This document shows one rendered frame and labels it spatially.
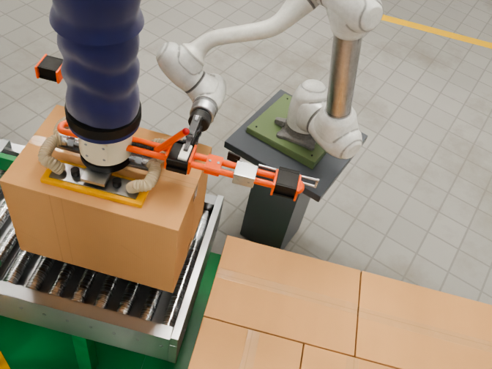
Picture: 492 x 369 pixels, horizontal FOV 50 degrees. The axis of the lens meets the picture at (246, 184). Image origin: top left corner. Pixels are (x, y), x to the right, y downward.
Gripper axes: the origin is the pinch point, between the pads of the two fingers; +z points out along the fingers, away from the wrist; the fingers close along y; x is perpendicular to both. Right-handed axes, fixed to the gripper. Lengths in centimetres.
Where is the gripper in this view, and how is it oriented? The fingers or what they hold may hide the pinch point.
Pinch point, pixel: (184, 157)
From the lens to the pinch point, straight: 170.5
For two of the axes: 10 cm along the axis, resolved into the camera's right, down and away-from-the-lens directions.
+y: -1.4, 6.4, 7.5
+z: -2.1, 7.2, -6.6
